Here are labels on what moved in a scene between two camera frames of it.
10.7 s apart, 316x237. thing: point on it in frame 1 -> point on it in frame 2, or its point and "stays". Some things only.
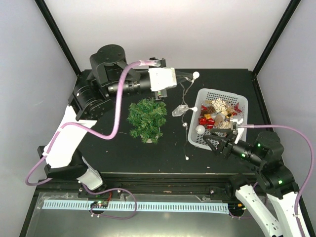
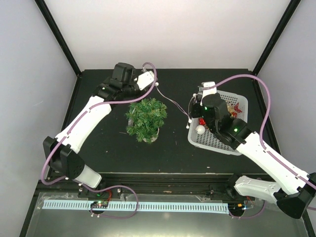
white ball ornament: [200, 129] stays
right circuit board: [236, 207] stays
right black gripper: [225, 144] -> [194, 113]
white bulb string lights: [185, 85] -> [188, 119]
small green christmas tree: [146, 119] stays
